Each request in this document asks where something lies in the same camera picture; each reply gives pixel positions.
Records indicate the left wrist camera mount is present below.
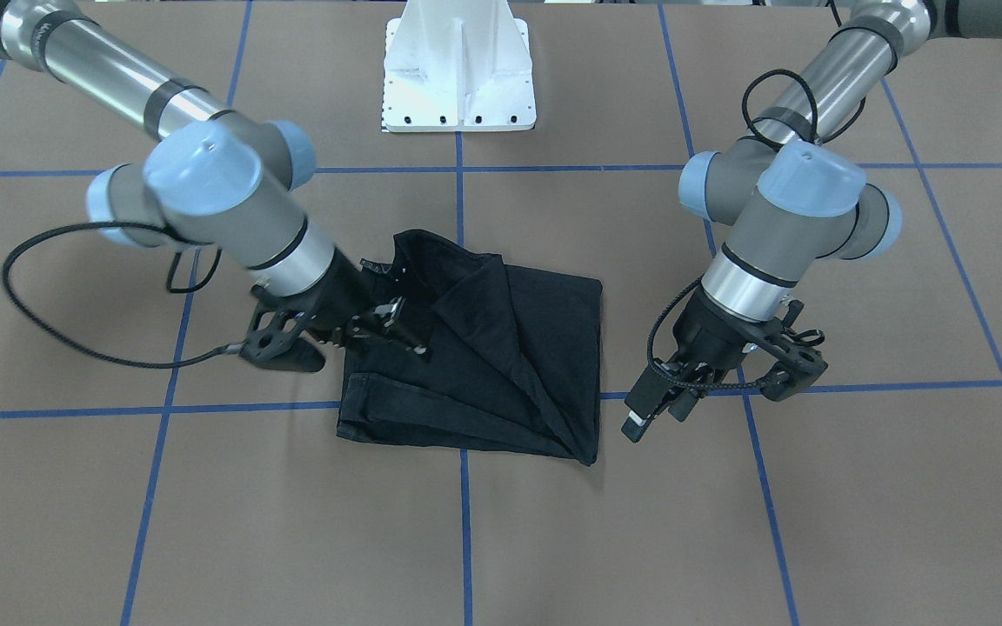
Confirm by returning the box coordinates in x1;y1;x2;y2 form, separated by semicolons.
752;300;828;402

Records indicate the black graphic t-shirt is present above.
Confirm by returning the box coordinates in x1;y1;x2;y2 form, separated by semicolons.
337;230;602;466

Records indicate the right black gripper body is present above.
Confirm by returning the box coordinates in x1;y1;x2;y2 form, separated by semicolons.
247;250;377;373

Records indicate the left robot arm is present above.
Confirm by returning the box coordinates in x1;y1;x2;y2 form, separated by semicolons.
623;1;1002;443

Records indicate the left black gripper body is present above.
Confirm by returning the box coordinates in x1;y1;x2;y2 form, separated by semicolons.
665;288;772;392

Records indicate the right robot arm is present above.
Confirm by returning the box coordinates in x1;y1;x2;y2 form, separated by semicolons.
0;1;430;372

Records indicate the white camera mast pedestal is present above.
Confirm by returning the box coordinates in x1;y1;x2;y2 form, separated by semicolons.
381;1;538;132

